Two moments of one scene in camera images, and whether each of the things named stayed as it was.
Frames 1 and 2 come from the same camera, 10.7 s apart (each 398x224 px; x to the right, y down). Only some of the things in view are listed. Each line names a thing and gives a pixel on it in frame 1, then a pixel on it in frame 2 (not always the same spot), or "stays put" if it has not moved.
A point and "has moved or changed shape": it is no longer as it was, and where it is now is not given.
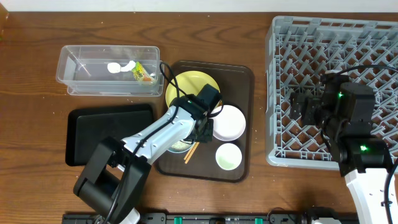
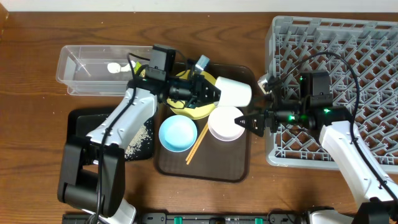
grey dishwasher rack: (298, 50) stays put
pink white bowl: (229, 124) stays put
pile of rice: (180, 145) has moved or changed shape
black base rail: (200, 218) stays put
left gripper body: (204, 131) to (198, 91)
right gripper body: (314, 112) to (273, 117)
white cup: (228, 157) to (233, 93)
